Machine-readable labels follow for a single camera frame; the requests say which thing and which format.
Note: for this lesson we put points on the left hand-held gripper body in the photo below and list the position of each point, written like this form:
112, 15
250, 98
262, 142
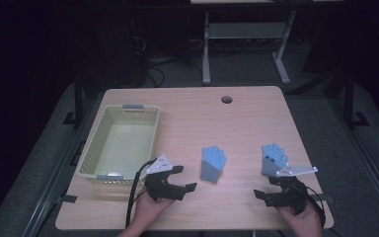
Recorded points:
161, 191

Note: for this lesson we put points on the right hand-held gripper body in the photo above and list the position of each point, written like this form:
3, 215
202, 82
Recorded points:
291, 197

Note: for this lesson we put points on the blue and grey glove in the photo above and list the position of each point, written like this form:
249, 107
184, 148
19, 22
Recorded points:
213, 166
272, 159

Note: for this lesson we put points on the pale yellow plastic basket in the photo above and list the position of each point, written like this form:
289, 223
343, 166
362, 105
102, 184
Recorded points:
125, 144

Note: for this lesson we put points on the person's left hand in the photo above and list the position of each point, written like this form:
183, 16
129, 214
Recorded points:
146, 212

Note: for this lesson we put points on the person's right hand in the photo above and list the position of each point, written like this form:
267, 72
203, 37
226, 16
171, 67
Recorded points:
306, 223

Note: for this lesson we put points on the black tape strip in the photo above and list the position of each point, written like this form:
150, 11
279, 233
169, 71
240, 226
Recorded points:
69, 198
328, 198

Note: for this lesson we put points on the grey round table grommet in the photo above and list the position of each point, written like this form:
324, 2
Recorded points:
226, 99

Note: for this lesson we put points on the black metal stand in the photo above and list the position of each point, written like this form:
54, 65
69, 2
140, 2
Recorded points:
78, 98
349, 98

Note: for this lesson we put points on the metal floor rail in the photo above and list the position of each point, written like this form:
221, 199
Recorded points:
368, 164
51, 184

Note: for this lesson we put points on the white metal desk frame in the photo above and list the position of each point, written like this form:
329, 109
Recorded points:
245, 30

